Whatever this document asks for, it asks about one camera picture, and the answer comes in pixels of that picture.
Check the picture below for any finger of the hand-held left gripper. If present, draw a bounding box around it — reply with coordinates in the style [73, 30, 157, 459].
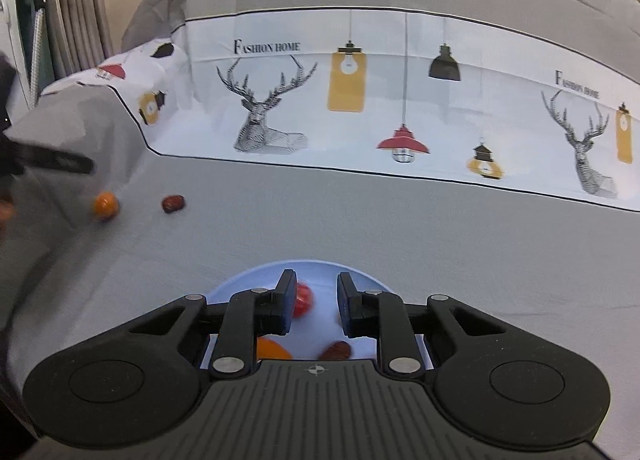
[15, 141, 96, 175]

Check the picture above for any bare orange mandarin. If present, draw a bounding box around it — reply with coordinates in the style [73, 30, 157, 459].
[256, 336, 293, 361]

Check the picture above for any beige grey curtain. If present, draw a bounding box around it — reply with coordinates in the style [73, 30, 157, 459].
[45, 0, 115, 78]

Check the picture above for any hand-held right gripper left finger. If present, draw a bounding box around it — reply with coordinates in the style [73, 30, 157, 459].
[154, 269, 298, 376]

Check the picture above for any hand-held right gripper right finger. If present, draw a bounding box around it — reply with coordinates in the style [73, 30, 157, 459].
[337, 271, 488, 375]

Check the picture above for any plastic wrapped orange mandarin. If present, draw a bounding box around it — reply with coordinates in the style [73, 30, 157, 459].
[92, 191, 121, 222]

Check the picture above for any light blue plate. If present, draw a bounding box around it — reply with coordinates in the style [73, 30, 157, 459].
[199, 260, 432, 372]

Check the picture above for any plastic red fruit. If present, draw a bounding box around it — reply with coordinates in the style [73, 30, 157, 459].
[292, 283, 315, 319]

